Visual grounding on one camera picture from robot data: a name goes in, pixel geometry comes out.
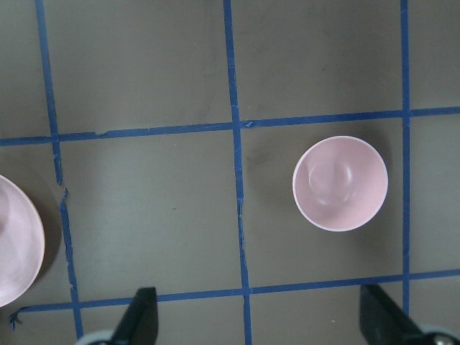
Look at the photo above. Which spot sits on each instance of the pink bowl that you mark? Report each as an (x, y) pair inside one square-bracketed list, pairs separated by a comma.
[(340, 183)]

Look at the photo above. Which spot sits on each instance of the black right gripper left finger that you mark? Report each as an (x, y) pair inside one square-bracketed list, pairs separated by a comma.
[(140, 322)]

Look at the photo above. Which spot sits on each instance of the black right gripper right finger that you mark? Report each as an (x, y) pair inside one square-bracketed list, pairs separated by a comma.
[(382, 321)]

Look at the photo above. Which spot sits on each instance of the pink plate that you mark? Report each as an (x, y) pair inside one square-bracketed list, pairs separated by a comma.
[(22, 242)]

